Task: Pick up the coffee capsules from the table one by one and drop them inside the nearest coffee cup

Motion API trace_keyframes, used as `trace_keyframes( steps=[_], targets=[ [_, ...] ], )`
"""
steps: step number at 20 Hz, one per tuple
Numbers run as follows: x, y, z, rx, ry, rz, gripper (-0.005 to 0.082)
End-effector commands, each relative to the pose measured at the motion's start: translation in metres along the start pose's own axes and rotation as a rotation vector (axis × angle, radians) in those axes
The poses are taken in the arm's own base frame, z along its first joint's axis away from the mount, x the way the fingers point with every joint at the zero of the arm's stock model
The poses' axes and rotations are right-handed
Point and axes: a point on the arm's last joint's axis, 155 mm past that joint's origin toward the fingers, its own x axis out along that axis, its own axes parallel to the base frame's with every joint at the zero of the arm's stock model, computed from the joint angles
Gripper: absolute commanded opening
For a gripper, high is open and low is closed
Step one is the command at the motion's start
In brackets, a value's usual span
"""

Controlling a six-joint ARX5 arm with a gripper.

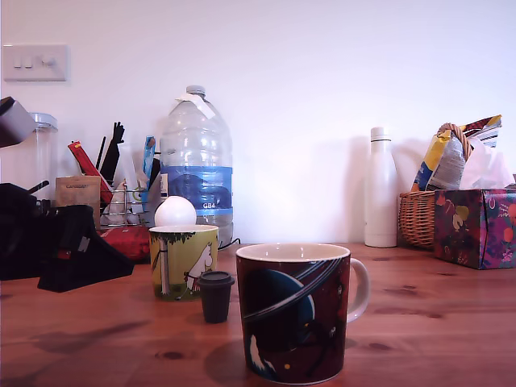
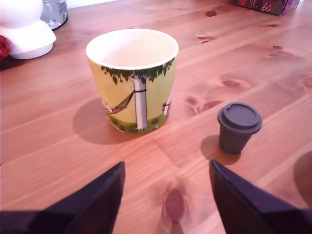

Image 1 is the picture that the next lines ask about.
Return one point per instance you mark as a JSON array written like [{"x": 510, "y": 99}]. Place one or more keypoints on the white metal bottle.
[{"x": 381, "y": 193}]

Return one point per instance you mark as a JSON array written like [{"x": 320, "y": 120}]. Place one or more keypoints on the clear plastic storage jar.
[{"x": 44, "y": 161}]

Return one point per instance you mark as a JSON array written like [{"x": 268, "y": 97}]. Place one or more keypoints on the blue packaged tool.
[{"x": 149, "y": 149}]

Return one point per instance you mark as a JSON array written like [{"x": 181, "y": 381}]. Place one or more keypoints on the brown paper packet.
[{"x": 76, "y": 195}]

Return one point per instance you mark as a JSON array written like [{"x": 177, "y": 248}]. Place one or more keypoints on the floral tissue box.
[{"x": 471, "y": 230}]

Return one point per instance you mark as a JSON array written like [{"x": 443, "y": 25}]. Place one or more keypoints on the dark red planet mug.
[{"x": 290, "y": 314}]

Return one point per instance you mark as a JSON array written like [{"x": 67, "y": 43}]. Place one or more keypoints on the yellow blue snack bag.
[{"x": 439, "y": 165}]

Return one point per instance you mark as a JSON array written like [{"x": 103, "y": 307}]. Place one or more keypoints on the yellow green cartoon mug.
[{"x": 177, "y": 262}]

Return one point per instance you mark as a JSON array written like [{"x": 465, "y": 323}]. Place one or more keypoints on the wicker basket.
[{"x": 417, "y": 217}]

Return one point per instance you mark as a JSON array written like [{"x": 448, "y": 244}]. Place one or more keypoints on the black coffee capsule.
[{"x": 215, "y": 298}]

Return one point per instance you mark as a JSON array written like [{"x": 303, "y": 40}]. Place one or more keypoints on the white tissue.
[{"x": 483, "y": 169}]

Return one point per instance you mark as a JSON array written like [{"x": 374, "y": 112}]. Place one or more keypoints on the pale grey robot camera box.
[{"x": 18, "y": 125}]

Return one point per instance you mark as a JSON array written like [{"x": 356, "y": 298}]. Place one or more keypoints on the white wall light switch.
[{"x": 36, "y": 64}]

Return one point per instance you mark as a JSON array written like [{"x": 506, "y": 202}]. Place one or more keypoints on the small white round camera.
[{"x": 175, "y": 211}]

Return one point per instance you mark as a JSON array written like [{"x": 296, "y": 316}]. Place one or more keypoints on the thin black stick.
[{"x": 101, "y": 151}]

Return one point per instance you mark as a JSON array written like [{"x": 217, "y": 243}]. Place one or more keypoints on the large clear water bottle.
[{"x": 197, "y": 161}]

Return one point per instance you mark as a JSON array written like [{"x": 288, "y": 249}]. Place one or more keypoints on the black kitchen utensils bundle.
[{"x": 113, "y": 153}]

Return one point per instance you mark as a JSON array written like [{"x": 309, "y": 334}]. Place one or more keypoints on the red pouch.
[{"x": 129, "y": 242}]

